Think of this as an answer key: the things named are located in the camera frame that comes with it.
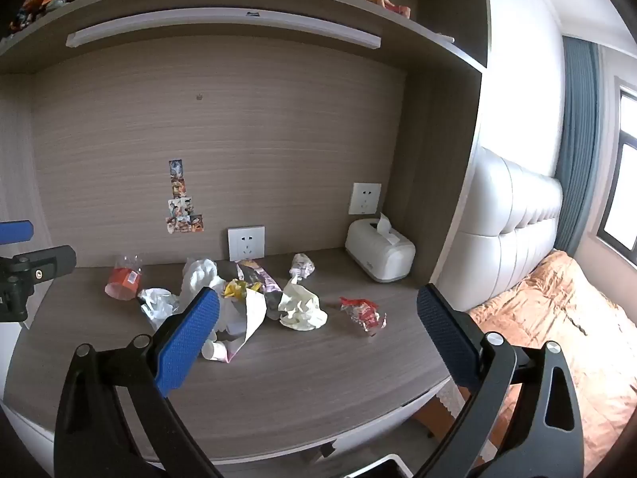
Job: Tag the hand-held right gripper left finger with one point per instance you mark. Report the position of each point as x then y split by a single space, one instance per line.
186 338

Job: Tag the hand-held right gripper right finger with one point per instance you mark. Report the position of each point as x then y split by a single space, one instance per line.
448 338

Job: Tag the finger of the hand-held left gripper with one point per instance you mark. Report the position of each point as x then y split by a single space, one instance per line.
47 261
15 232

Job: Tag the white tissue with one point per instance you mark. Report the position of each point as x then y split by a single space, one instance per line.
199 274

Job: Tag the cream paper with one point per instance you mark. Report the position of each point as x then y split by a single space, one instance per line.
301 308

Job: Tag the white square bin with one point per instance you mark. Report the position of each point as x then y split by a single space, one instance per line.
383 462

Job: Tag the small white cup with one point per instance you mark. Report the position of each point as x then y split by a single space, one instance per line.
214 351

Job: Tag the crumpled white plastic wrapper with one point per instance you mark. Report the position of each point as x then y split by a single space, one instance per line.
158 306

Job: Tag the white fringed bed cloth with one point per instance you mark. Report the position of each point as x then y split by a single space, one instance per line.
446 399

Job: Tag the white paper bag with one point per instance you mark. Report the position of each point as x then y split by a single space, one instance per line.
246 321

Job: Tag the yellow wrapper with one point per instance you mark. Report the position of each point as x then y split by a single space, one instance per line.
238 289

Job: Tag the red snack wrapper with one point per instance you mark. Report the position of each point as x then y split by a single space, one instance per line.
362 313

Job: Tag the dark plastic bag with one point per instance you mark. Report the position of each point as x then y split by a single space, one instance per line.
273 306

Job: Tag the purple snack bag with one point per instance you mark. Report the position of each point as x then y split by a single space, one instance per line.
259 275

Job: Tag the white tissue box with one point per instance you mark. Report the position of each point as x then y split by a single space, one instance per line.
378 254

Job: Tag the white padded headboard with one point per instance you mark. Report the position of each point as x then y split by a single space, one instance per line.
497 229

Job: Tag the photo sticker strip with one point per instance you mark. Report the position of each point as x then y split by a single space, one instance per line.
181 209

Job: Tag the small crumpled paper ball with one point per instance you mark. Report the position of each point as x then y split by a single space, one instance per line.
302 265

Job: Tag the dark framed window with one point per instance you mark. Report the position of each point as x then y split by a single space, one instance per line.
624 194

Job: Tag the blue grey curtain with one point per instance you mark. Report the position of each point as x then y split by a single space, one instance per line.
577 149

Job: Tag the wooden desk with shelves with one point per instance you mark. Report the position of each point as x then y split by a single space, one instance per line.
278 124

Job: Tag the white light bar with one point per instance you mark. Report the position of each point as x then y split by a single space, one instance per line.
224 22

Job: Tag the red orange toy figure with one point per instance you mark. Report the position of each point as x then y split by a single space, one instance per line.
385 0

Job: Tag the white wall socket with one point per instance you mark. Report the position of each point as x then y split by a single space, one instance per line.
246 244
365 199

